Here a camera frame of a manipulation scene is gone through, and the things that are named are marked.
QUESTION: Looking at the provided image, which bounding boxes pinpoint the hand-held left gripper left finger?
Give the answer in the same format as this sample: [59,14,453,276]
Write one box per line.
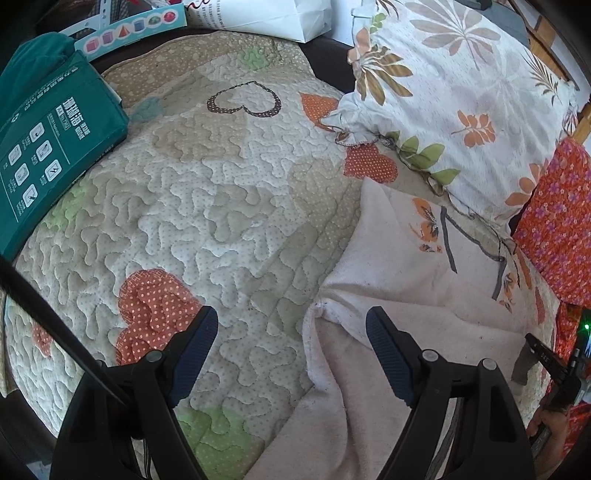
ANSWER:
[50,305,219,480]

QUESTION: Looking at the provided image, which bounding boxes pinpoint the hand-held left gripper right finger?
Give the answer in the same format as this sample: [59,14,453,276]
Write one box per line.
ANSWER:
[366,306,539,480]

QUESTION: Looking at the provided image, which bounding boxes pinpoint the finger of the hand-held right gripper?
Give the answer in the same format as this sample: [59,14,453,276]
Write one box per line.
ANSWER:
[524,332,570,385]

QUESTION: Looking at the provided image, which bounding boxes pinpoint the pale pink towel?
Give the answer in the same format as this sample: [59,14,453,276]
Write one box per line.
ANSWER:
[302,178,561,480]

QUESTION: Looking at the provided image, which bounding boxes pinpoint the person's right hand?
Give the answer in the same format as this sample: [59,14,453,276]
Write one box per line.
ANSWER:
[526,408,574,468]

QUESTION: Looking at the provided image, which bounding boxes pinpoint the red floral cloth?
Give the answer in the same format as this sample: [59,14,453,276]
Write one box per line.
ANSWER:
[510,137,591,444]

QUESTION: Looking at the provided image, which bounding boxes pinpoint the quilted heart pattern blanket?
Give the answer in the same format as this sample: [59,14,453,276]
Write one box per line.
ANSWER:
[0,30,561,480]

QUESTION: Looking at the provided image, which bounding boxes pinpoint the green fabric bag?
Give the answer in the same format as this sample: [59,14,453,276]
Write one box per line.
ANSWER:
[0,36,131,261]

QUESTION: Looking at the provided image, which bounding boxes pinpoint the white leaf print pillow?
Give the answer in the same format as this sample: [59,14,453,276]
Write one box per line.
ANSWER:
[332,0,581,227]

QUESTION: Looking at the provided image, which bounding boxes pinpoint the colourful printed cardboard box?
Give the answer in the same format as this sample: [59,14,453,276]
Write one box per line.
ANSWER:
[60,0,188,63]

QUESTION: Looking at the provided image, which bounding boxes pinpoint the white paper bag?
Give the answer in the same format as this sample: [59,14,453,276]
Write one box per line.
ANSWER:
[184,0,334,44]

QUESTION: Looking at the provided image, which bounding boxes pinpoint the black strap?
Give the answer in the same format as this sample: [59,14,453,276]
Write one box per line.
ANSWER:
[0,257,134,408]

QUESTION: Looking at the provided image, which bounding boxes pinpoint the wooden bed frame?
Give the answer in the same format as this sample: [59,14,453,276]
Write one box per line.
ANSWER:
[508,0,591,139]

